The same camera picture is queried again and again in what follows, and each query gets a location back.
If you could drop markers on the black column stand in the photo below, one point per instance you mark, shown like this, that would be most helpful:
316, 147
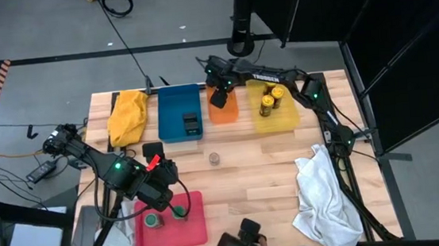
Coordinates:
241, 17

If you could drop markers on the small clear cup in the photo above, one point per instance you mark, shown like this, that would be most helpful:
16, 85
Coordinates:
214, 158

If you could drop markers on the yellow plastic bin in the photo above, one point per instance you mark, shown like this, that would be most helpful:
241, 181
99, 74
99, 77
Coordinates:
283, 117

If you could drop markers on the yellow cloth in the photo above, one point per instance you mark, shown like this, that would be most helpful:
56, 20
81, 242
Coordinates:
127, 115

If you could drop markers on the blue plastic bin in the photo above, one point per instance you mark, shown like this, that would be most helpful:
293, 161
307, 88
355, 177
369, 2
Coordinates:
172, 111

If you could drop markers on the grey flat panel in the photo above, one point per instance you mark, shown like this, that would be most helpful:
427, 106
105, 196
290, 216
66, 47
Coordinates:
87, 228

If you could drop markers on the white paper sheet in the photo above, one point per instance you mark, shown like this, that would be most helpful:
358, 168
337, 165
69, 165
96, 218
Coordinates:
34, 238

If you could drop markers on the orange plastic bin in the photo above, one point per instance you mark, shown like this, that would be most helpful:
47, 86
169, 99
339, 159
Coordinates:
224, 114

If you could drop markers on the white towel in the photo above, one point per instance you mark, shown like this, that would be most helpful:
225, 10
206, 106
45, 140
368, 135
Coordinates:
326, 205

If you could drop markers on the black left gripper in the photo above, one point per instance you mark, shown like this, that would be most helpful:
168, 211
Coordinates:
157, 184

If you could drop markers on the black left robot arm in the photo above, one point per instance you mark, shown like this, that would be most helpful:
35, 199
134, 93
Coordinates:
87, 154

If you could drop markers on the oregano glass jar green label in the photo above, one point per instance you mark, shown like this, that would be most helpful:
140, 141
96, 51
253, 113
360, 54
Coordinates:
179, 213
153, 221

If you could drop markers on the grey cloth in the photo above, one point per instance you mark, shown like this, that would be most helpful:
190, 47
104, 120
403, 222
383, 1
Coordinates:
122, 239

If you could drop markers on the pink plastic tray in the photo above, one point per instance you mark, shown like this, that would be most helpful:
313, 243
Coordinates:
185, 237

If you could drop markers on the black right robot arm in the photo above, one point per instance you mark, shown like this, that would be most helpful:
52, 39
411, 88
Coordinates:
267, 77

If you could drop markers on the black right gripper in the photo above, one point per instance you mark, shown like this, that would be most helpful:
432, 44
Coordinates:
220, 97

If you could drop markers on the black power adapter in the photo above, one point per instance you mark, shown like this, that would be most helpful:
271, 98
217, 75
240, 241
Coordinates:
41, 172

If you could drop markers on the black spice can yellow lid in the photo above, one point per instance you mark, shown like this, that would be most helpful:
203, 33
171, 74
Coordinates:
278, 93
270, 87
266, 103

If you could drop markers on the black curtain partition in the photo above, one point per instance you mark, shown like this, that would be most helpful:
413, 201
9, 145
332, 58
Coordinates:
396, 44

